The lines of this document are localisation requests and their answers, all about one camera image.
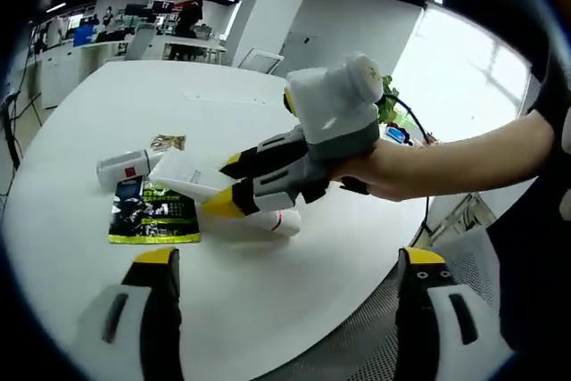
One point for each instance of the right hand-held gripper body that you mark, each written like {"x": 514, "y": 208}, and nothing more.
{"x": 339, "y": 109}

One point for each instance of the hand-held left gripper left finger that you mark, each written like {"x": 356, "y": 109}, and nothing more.
{"x": 165, "y": 309}

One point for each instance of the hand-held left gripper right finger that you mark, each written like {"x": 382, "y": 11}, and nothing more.
{"x": 415, "y": 309}

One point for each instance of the white skincare tube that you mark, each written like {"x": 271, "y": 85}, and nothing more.
{"x": 187, "y": 171}

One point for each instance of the black green skincare packet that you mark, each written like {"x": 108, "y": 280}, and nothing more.
{"x": 151, "y": 216}

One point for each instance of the gold foil skincare sachet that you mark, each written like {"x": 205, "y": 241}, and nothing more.
{"x": 168, "y": 142}

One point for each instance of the white pump skincare bottle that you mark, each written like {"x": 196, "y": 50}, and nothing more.
{"x": 116, "y": 167}

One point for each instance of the blue storage crate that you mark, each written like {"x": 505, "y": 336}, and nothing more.
{"x": 85, "y": 35}

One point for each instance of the person's right hand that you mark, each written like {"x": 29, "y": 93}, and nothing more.
{"x": 379, "y": 171}

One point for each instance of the potted green plant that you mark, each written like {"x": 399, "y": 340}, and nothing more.
{"x": 389, "y": 111}

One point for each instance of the white mesh office chair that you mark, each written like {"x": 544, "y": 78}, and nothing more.
{"x": 366, "y": 332}

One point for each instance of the blue box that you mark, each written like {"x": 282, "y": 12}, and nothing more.
{"x": 397, "y": 134}

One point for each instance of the white table socket panel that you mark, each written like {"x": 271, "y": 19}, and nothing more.
{"x": 223, "y": 99}

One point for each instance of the white office desk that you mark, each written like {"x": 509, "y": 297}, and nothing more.
{"x": 196, "y": 48}
{"x": 67, "y": 68}

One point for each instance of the person's dark shirt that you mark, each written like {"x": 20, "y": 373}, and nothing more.
{"x": 553, "y": 265}

